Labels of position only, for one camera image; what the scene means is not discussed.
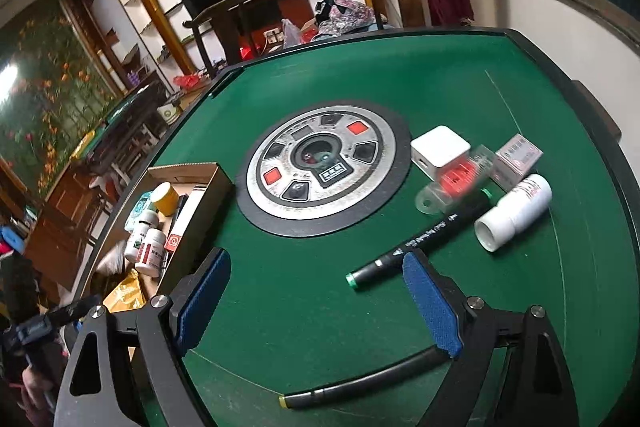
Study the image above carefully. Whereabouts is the white medicine bottle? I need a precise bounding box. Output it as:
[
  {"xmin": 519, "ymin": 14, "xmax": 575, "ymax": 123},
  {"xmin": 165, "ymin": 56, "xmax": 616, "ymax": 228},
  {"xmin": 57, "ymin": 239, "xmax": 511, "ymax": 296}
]
[{"xmin": 124, "ymin": 209, "xmax": 160, "ymax": 262}]

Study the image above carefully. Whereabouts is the round white yellow disc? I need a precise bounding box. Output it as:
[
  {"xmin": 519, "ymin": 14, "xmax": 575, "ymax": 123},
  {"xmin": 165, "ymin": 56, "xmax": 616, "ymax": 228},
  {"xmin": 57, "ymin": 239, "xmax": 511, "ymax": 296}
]
[{"xmin": 150, "ymin": 182, "xmax": 180, "ymax": 215}]

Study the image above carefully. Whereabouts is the bright wall lamp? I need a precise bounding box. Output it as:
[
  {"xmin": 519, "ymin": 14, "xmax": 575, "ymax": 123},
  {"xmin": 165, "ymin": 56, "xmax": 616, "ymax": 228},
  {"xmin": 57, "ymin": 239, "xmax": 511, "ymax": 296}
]
[{"xmin": 0, "ymin": 64, "xmax": 18, "ymax": 95}]

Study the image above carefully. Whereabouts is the gold foil packet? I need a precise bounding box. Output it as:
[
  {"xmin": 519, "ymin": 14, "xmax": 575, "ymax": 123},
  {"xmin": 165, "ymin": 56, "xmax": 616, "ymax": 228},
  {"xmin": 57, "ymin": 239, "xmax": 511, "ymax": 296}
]
[{"xmin": 106, "ymin": 269, "xmax": 151, "ymax": 314}]

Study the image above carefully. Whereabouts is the small green mahjong table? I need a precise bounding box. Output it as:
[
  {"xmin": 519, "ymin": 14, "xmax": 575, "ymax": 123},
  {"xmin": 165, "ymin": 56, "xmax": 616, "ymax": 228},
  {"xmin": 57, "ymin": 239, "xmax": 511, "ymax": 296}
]
[{"xmin": 65, "ymin": 77, "xmax": 171, "ymax": 188}]

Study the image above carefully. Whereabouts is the person's left hand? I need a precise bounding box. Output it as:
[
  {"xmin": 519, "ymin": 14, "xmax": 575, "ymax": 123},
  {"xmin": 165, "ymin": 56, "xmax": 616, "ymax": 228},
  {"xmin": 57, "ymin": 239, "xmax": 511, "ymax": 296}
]
[{"xmin": 20, "ymin": 367, "xmax": 56, "ymax": 418}]

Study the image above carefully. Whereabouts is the white bottle red label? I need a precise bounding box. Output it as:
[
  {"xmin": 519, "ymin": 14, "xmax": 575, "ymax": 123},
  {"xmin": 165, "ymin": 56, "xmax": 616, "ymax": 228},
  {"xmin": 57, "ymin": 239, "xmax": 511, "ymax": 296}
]
[{"xmin": 134, "ymin": 227, "xmax": 168, "ymax": 278}]

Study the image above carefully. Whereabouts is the silver box red label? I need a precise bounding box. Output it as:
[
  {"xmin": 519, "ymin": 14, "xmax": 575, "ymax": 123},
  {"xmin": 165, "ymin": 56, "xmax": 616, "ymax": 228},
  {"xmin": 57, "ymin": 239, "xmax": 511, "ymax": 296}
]
[{"xmin": 162, "ymin": 202, "xmax": 201, "ymax": 255}]

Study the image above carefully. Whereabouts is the floral cloth pile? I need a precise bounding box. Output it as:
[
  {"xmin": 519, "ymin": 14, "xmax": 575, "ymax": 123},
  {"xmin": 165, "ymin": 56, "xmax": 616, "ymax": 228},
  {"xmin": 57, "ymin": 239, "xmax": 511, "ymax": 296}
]
[{"xmin": 315, "ymin": 0, "xmax": 388, "ymax": 40}]

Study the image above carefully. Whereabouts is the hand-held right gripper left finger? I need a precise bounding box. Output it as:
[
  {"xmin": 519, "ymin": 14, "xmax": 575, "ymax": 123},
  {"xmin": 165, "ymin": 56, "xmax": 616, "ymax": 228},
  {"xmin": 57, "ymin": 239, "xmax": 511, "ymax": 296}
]
[{"xmin": 54, "ymin": 247, "xmax": 233, "ymax": 427}]

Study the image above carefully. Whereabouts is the clear plastic bag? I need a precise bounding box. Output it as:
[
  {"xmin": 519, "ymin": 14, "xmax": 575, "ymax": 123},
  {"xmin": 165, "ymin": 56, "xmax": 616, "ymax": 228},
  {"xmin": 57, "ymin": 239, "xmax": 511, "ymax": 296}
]
[{"xmin": 281, "ymin": 18, "xmax": 306, "ymax": 50}]

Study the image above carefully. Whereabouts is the black marker yellow cap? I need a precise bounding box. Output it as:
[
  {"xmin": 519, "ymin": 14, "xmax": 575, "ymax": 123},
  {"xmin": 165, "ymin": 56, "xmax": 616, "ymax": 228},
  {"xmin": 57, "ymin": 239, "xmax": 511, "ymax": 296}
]
[{"xmin": 278, "ymin": 347, "xmax": 446, "ymax": 410}]

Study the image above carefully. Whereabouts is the white plastic bottle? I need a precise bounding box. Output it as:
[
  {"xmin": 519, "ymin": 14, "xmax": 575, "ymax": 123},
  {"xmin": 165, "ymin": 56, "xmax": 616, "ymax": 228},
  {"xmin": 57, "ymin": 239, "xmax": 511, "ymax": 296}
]
[{"xmin": 474, "ymin": 173, "xmax": 553, "ymax": 253}]

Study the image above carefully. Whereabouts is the clear plastic package red insert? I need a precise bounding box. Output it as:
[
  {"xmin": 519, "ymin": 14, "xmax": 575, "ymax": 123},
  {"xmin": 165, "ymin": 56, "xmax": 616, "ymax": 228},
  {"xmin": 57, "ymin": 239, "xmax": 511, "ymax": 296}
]
[{"xmin": 415, "ymin": 146, "xmax": 496, "ymax": 215}]

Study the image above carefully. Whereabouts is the teal packet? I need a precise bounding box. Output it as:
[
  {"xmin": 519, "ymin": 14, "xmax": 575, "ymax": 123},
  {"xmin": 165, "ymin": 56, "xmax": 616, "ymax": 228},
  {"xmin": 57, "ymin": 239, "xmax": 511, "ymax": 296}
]
[{"xmin": 125, "ymin": 192, "xmax": 153, "ymax": 233}]

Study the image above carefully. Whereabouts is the pink white small box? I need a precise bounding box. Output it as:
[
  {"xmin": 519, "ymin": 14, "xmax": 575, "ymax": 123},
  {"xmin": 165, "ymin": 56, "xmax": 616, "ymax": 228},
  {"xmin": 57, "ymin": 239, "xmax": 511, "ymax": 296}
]
[{"xmin": 492, "ymin": 134, "xmax": 544, "ymax": 188}]

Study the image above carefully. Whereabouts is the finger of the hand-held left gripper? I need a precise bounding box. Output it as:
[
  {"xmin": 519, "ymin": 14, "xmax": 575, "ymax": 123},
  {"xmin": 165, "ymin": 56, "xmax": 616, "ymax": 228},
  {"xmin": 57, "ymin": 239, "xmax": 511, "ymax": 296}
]
[{"xmin": 42, "ymin": 294, "xmax": 103, "ymax": 333}]

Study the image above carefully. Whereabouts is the dark wooden chair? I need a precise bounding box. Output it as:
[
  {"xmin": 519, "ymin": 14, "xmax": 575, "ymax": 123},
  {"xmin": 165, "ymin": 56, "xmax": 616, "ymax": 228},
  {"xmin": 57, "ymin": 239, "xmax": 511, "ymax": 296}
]
[{"xmin": 182, "ymin": 0, "xmax": 261, "ymax": 80}]

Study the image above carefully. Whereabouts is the white bucket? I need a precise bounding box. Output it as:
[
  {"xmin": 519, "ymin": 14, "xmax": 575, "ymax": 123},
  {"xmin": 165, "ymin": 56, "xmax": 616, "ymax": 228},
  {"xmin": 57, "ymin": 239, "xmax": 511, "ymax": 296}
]
[{"xmin": 157, "ymin": 102, "xmax": 183, "ymax": 125}]

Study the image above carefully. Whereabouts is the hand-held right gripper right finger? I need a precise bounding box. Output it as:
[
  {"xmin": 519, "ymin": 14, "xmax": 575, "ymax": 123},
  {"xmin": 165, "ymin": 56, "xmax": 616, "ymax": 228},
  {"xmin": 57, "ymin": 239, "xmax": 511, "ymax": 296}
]
[{"xmin": 401, "ymin": 249, "xmax": 581, "ymax": 427}]

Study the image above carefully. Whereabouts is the white square box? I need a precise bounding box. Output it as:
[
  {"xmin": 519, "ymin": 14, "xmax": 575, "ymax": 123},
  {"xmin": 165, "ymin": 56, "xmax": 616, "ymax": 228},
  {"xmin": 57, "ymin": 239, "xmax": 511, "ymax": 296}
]
[{"xmin": 410, "ymin": 125, "xmax": 472, "ymax": 181}]

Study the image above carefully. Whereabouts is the brown wooden chair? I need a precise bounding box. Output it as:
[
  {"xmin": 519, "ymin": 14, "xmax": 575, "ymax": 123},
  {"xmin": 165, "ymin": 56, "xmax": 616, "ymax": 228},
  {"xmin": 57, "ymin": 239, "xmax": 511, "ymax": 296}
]
[{"xmin": 22, "ymin": 157, "xmax": 121, "ymax": 303}]

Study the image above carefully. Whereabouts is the black marker green cap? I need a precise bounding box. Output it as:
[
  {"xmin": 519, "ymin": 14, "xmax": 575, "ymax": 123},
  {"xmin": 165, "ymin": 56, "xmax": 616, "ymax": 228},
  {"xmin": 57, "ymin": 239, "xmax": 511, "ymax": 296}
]
[{"xmin": 346, "ymin": 189, "xmax": 493, "ymax": 293}]

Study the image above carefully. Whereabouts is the cardboard box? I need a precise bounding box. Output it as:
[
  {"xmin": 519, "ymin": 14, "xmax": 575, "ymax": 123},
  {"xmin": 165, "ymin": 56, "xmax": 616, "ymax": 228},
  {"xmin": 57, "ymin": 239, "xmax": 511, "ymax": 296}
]
[{"xmin": 95, "ymin": 162, "xmax": 236, "ymax": 315}]

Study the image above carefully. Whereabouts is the low wooden table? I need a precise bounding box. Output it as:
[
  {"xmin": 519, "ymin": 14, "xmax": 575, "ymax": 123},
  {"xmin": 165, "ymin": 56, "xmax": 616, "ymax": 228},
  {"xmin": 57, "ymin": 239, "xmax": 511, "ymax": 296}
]
[{"xmin": 182, "ymin": 77, "xmax": 221, "ymax": 108}]

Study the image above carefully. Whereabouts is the round table control panel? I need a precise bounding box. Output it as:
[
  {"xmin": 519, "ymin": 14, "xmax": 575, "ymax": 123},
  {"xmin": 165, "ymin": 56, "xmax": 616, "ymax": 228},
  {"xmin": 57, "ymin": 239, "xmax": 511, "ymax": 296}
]
[{"xmin": 235, "ymin": 101, "xmax": 412, "ymax": 238}]

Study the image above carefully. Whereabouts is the floral wall mural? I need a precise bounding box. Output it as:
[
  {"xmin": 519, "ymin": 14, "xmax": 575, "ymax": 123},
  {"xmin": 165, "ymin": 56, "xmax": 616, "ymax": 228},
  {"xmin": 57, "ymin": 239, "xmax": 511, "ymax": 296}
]
[{"xmin": 0, "ymin": 0, "xmax": 126, "ymax": 202}]

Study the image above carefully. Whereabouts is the silver foil packet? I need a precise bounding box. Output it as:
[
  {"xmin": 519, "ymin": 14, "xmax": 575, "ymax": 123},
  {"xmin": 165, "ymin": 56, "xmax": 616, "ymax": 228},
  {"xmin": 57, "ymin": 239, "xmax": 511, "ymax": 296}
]
[{"xmin": 95, "ymin": 239, "xmax": 130, "ymax": 278}]

